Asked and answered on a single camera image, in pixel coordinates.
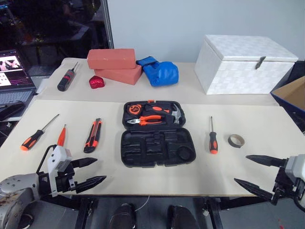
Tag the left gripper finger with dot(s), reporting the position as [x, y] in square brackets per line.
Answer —
[90, 183]
[84, 161]

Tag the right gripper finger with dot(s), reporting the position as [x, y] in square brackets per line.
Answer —
[257, 189]
[269, 161]

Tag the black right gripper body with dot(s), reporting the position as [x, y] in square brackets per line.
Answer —
[287, 188]

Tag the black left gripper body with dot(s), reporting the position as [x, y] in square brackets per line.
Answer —
[64, 182]

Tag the short orange black screwdriver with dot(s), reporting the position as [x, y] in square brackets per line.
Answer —
[212, 142]

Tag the black tool case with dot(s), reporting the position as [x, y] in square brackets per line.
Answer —
[143, 148]

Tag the orange black utility knife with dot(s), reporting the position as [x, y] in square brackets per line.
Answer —
[93, 137]

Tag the small orange tester screwdriver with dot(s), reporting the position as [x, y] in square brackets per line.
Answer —
[62, 137]

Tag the grey tape roll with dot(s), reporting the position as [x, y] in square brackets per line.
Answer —
[230, 140]

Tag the dark rounded shape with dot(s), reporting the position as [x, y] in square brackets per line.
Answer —
[182, 218]
[124, 215]

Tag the long orange black screwdriver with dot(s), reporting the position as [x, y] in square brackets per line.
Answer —
[29, 142]

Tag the brown cardboard box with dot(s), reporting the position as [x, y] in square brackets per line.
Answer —
[291, 95]

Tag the orange black tape measure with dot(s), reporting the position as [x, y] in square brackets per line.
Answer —
[134, 109]

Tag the red heart shaped box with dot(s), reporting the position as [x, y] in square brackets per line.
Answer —
[96, 82]

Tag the black red screwdriver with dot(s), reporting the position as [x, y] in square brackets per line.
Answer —
[66, 80]

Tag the claw hammer orange black grip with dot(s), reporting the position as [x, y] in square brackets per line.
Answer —
[157, 109]

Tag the salmon foam brick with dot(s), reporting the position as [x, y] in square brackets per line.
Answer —
[110, 58]
[119, 75]

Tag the white woven storage box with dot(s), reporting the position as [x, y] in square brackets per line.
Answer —
[238, 71]

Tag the grey metal box latch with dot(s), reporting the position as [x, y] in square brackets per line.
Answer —
[259, 62]

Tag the open laptop computer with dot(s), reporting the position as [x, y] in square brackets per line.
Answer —
[12, 78]

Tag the blue boxing glove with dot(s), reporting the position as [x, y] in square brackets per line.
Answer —
[162, 75]

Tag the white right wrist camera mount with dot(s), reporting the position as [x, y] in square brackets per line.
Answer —
[296, 165]

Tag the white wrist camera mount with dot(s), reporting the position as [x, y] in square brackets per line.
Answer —
[57, 157]
[296, 165]

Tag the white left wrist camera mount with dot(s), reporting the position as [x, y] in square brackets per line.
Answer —
[57, 157]

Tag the black table frame leg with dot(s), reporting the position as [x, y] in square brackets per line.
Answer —
[213, 213]
[85, 213]

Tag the metal window frame post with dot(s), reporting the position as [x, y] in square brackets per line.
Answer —
[108, 23]

